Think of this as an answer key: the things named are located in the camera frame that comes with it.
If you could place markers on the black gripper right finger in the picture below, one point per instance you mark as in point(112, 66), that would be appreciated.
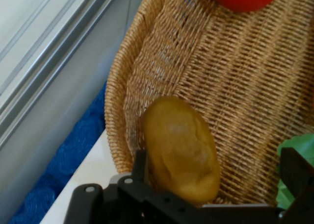
point(300, 182)

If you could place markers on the blue foam mat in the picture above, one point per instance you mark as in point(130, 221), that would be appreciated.
point(68, 155)

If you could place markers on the bright green toy pepper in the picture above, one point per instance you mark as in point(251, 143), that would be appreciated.
point(301, 143)

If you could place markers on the oval wicker basket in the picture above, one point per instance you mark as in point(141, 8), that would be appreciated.
point(245, 86)

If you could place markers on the brown toy potato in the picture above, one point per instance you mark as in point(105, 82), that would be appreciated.
point(181, 150)

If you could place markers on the aluminium window rail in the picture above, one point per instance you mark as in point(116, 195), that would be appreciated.
point(49, 62)

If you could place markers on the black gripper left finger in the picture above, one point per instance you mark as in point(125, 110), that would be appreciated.
point(137, 202)

